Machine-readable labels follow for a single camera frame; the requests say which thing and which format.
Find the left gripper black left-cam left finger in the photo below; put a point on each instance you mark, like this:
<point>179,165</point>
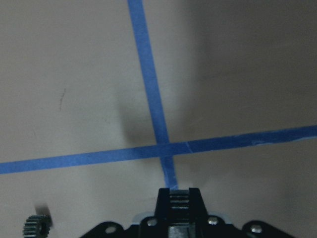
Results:
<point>156,226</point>

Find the left gripper black left-cam right finger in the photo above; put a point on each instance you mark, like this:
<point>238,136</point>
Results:
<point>202,224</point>

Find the small black gear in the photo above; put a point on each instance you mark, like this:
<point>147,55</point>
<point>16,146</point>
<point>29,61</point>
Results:
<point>179,199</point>
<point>37,226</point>

